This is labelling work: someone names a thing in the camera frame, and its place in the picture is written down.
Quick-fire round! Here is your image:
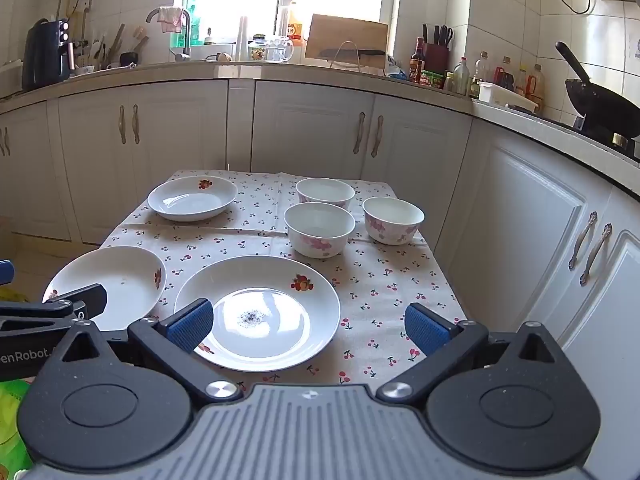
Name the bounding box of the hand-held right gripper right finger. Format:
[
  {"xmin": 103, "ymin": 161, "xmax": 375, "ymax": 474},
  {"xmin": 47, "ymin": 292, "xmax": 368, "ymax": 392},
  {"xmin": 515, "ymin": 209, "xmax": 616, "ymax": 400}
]
[{"xmin": 376, "ymin": 302, "xmax": 563, "ymax": 403}]

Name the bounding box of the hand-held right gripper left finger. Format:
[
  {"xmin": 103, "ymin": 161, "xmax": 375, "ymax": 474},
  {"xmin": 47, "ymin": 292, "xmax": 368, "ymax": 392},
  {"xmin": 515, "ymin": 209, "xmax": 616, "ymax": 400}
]
[{"xmin": 54, "ymin": 298, "xmax": 243, "ymax": 403}]

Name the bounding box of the white fruit print plate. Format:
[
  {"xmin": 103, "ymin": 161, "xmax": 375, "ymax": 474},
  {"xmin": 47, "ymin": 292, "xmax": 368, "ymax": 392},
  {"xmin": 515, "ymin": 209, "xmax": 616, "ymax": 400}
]
[
  {"xmin": 42, "ymin": 245, "xmax": 167, "ymax": 332},
  {"xmin": 147, "ymin": 175, "xmax": 239, "ymax": 222},
  {"xmin": 173, "ymin": 255, "xmax": 342, "ymax": 373}
]

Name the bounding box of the white pink floral bowl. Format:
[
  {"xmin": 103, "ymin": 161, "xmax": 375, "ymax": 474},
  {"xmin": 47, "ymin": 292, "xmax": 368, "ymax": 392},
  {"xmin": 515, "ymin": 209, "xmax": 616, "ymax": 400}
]
[
  {"xmin": 362, "ymin": 196, "xmax": 426, "ymax": 246},
  {"xmin": 295, "ymin": 177, "xmax": 356, "ymax": 211},
  {"xmin": 283, "ymin": 202, "xmax": 356, "ymax": 259}
]

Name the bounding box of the cherry print tablecloth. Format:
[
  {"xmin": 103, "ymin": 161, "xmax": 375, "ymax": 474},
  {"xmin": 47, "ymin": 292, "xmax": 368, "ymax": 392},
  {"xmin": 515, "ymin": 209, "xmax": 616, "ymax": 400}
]
[{"xmin": 97, "ymin": 169, "xmax": 468, "ymax": 396}]

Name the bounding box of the green tissue pack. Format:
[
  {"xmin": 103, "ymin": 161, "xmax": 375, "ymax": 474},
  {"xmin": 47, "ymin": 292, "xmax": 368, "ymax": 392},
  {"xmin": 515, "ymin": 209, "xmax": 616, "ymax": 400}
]
[{"xmin": 0, "ymin": 379, "xmax": 35, "ymax": 478}]

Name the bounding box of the white cabinet door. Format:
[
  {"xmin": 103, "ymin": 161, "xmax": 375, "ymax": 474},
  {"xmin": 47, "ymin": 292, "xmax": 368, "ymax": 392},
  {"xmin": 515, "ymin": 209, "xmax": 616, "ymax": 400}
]
[
  {"xmin": 131, "ymin": 81, "xmax": 229, "ymax": 196},
  {"xmin": 0, "ymin": 101, "xmax": 62, "ymax": 241},
  {"xmin": 367, "ymin": 95, "xmax": 473, "ymax": 256},
  {"xmin": 550, "ymin": 195, "xmax": 640, "ymax": 480},
  {"xmin": 57, "ymin": 85, "xmax": 135, "ymax": 243},
  {"xmin": 252, "ymin": 81, "xmax": 376, "ymax": 179},
  {"xmin": 447, "ymin": 122, "xmax": 613, "ymax": 341}
]

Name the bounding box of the black air fryer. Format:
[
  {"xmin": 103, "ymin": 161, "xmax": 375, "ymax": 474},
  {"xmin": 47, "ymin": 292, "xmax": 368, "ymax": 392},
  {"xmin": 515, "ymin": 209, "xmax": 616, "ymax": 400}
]
[{"xmin": 21, "ymin": 18, "xmax": 71, "ymax": 92}]

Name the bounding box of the black gas stove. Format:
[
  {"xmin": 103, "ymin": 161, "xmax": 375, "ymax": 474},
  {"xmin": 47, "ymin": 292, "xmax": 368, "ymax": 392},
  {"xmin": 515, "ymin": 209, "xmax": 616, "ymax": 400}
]
[{"xmin": 542, "ymin": 115, "xmax": 640, "ymax": 163}]

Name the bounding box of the white plastic container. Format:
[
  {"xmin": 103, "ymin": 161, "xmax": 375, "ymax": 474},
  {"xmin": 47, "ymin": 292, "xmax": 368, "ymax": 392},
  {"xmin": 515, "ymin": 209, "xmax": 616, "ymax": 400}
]
[{"xmin": 477, "ymin": 80, "xmax": 541, "ymax": 113}]

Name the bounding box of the clear condiment bottle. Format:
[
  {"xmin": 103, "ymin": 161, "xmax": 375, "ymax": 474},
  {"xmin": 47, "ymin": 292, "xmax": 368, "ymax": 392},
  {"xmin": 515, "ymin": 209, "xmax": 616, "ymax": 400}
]
[
  {"xmin": 452, "ymin": 56, "xmax": 471, "ymax": 96},
  {"xmin": 470, "ymin": 51, "xmax": 488, "ymax": 100}
]

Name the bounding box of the dark red cap bottle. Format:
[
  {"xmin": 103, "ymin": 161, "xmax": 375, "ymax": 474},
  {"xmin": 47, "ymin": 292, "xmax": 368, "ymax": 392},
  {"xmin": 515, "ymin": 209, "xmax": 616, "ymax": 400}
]
[{"xmin": 495, "ymin": 56, "xmax": 516, "ymax": 92}]

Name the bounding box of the dark sauce bottle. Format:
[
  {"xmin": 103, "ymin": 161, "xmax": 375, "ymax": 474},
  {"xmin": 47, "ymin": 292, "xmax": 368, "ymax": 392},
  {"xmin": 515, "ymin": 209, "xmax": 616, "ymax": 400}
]
[{"xmin": 409, "ymin": 37, "xmax": 426, "ymax": 84}]

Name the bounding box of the cooking oil bottle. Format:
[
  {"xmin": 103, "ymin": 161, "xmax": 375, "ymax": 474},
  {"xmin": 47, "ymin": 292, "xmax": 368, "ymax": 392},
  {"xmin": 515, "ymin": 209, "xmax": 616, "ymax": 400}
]
[{"xmin": 527, "ymin": 63, "xmax": 546, "ymax": 111}]

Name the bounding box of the dark red knife block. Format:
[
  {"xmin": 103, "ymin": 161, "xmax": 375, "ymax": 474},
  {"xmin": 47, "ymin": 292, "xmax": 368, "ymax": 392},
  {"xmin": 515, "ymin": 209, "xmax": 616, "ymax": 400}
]
[{"xmin": 422, "ymin": 24, "xmax": 454, "ymax": 75}]

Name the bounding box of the chrome faucet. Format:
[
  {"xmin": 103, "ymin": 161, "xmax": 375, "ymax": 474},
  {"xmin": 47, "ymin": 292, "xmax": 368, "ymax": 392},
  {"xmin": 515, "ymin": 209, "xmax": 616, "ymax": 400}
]
[{"xmin": 146, "ymin": 8, "xmax": 193, "ymax": 62}]

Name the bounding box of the black wok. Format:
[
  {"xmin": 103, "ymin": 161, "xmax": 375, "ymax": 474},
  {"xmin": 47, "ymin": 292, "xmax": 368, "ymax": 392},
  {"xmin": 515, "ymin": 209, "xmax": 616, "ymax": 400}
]
[{"xmin": 555, "ymin": 41, "xmax": 640, "ymax": 141}]

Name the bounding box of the clear plastic bottle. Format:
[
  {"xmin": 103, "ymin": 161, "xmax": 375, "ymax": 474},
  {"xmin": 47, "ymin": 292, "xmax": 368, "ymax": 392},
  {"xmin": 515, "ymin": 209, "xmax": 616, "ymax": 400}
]
[{"xmin": 235, "ymin": 15, "xmax": 250, "ymax": 61}]

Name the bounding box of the pink cloth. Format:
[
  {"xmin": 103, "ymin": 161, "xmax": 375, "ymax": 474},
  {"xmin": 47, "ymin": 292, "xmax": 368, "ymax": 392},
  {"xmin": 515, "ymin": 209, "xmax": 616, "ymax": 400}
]
[{"xmin": 157, "ymin": 6, "xmax": 185, "ymax": 34}]

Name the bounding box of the wooden cutting board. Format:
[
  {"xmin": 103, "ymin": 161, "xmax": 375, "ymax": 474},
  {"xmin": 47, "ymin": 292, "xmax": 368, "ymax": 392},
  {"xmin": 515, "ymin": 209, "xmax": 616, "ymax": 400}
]
[{"xmin": 304, "ymin": 13, "xmax": 390, "ymax": 68}]

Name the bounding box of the orange juice bottle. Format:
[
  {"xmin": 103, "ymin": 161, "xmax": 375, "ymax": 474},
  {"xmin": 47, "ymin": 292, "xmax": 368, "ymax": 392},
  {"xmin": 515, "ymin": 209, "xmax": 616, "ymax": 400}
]
[{"xmin": 287, "ymin": 2, "xmax": 306, "ymax": 43}]

